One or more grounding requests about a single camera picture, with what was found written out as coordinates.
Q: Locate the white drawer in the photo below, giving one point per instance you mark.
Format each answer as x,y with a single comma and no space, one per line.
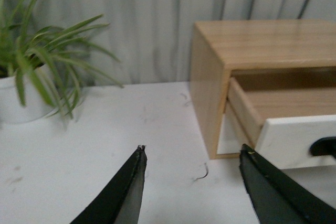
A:
280,121
232,135

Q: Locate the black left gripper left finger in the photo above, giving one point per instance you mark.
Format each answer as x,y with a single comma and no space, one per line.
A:
120,200

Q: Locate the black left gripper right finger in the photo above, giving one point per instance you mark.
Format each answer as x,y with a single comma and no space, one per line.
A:
275,197

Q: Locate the green spider plant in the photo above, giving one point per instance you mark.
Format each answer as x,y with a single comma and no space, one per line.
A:
51,57

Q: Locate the white plant pot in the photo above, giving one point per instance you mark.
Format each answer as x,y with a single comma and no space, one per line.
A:
13,112

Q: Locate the grey curtain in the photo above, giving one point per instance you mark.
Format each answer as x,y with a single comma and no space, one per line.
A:
150,40

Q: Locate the wooden drawer cabinet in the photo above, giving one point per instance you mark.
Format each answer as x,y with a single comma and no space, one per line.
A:
220,48

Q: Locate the black drawer handle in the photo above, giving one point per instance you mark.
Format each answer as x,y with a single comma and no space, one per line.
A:
323,147

